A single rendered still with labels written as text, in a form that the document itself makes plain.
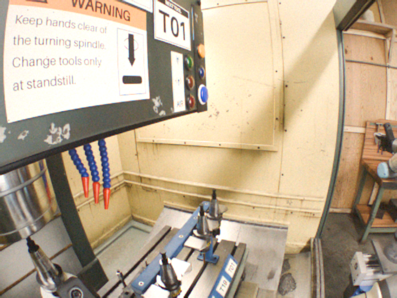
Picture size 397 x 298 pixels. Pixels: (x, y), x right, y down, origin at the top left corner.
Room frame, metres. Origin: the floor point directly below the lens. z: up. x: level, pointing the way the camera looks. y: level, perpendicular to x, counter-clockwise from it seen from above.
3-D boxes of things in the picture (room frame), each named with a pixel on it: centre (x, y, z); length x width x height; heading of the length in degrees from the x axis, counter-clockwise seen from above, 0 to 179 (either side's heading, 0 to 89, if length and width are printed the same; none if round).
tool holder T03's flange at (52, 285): (0.18, 0.30, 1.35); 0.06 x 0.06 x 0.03
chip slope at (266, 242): (0.77, 0.02, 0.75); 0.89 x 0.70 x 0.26; 65
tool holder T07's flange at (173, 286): (0.33, 0.09, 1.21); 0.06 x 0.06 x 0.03
